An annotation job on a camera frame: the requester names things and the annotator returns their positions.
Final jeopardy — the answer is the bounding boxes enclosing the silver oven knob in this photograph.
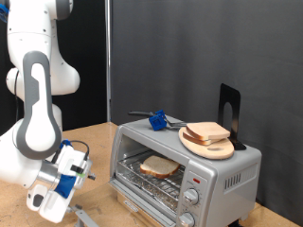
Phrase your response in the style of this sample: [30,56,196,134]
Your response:
[178,212,196,227]
[183,187,201,206]

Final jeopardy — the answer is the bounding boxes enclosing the silver toaster oven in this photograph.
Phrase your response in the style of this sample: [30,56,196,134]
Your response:
[108,113,263,227]

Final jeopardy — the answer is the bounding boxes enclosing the black metal bookend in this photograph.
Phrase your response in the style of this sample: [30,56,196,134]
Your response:
[217,82,248,151]

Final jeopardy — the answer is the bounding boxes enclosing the wire oven rack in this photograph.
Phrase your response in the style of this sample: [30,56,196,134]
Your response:
[116,149,187,212]

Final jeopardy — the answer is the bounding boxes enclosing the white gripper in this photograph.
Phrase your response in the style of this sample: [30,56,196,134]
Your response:
[39,145,97,224]

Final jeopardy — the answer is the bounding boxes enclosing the grey metal pole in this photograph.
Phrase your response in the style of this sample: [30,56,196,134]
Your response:
[105,0,112,122]

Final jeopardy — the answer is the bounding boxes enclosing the metal spatula with blue block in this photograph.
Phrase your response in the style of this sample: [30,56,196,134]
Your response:
[127,109,187,131]

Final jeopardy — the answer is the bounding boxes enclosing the oval wooden cutting board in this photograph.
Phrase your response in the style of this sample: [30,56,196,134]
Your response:
[178,126,236,161]

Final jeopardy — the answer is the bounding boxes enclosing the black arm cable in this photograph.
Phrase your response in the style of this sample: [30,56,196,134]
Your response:
[12,70,91,165]

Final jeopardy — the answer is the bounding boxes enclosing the white bread slice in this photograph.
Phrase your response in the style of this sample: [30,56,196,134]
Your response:
[182,131,222,147]
[185,121,231,142]
[139,154,182,180]

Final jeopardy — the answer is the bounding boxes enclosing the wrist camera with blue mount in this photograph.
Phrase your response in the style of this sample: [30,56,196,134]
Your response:
[55,159,96,200]

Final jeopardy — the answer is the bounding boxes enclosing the wire rack with foil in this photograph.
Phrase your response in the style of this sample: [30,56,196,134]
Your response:
[116,164,178,212]

